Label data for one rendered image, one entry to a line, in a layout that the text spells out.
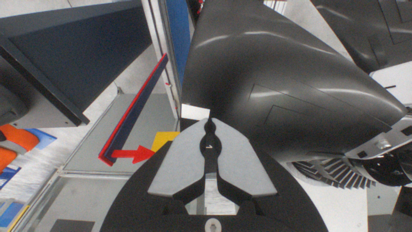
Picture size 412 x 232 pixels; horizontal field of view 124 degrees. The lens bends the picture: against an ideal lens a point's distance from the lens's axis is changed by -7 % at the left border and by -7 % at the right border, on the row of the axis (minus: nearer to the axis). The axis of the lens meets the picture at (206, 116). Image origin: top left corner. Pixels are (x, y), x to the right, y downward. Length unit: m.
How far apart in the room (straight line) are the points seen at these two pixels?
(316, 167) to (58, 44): 0.74
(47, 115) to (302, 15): 1.62
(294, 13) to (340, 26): 1.11
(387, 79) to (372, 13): 0.10
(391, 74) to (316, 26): 1.28
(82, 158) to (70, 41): 0.93
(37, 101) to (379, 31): 0.72
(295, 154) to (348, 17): 0.25
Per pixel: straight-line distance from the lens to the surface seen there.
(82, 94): 0.58
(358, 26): 0.34
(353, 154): 0.28
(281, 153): 0.20
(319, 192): 0.54
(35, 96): 0.52
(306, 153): 0.22
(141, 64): 1.51
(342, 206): 0.60
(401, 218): 0.35
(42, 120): 0.61
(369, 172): 0.34
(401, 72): 0.34
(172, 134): 0.45
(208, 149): 0.17
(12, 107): 0.56
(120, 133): 0.20
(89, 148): 1.35
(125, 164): 1.09
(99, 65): 0.65
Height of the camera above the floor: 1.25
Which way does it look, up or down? 44 degrees down
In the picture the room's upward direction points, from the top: 180 degrees counter-clockwise
